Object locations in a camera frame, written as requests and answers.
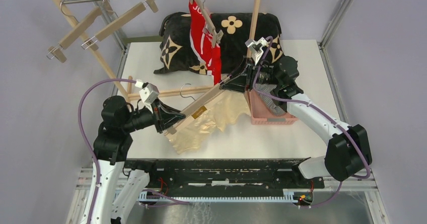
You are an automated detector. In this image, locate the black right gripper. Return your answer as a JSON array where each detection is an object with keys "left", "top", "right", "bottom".
[{"left": 220, "top": 55, "right": 281, "bottom": 94}]

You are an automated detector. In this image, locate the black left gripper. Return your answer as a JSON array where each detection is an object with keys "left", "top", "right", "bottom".
[{"left": 122, "top": 96, "right": 186, "bottom": 132}]

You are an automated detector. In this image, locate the grey striped underwear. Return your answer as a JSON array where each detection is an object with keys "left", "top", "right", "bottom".
[{"left": 255, "top": 83, "right": 286, "bottom": 116}]

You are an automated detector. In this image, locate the beige underwear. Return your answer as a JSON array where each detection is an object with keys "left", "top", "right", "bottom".
[{"left": 164, "top": 91, "right": 251, "bottom": 154}]

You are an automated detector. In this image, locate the wooden clip hanger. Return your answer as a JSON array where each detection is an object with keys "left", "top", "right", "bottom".
[
  {"left": 46, "top": 6, "right": 103, "bottom": 63},
  {"left": 81, "top": 0, "right": 159, "bottom": 50}
]

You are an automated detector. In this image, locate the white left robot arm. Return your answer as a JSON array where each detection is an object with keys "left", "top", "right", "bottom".
[{"left": 81, "top": 96, "right": 185, "bottom": 223}]

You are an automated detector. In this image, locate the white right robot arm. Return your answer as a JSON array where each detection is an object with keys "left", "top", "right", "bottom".
[{"left": 220, "top": 56, "right": 372, "bottom": 188}]

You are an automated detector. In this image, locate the red underwear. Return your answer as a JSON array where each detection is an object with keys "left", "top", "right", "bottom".
[{"left": 188, "top": 1, "right": 222, "bottom": 85}]

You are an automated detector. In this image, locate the wooden hanger with red underwear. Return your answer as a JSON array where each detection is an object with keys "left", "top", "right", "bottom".
[{"left": 190, "top": 0, "right": 224, "bottom": 48}]

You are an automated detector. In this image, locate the empty wooden clip hanger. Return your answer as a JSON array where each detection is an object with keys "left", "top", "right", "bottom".
[{"left": 46, "top": 6, "right": 103, "bottom": 63}]

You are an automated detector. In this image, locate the pink perforated plastic basket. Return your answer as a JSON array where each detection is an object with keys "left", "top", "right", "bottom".
[{"left": 248, "top": 91, "right": 298, "bottom": 125}]

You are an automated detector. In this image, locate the black floral plush pillow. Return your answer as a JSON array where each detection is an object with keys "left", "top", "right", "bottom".
[{"left": 153, "top": 12, "right": 284, "bottom": 77}]

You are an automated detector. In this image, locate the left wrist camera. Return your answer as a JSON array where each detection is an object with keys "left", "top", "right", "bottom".
[{"left": 135, "top": 79, "right": 160, "bottom": 113}]

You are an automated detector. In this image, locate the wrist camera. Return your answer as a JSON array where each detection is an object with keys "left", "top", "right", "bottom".
[
  {"left": 245, "top": 37, "right": 269, "bottom": 65},
  {"left": 135, "top": 79, "right": 160, "bottom": 113}
]

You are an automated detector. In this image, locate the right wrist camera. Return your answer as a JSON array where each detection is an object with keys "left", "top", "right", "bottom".
[{"left": 245, "top": 37, "right": 269, "bottom": 65}]

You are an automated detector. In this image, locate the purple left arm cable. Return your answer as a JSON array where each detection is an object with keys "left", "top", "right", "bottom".
[{"left": 77, "top": 79, "right": 141, "bottom": 224}]

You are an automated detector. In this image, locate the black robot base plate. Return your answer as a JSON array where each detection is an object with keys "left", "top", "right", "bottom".
[{"left": 124, "top": 159, "right": 325, "bottom": 198}]

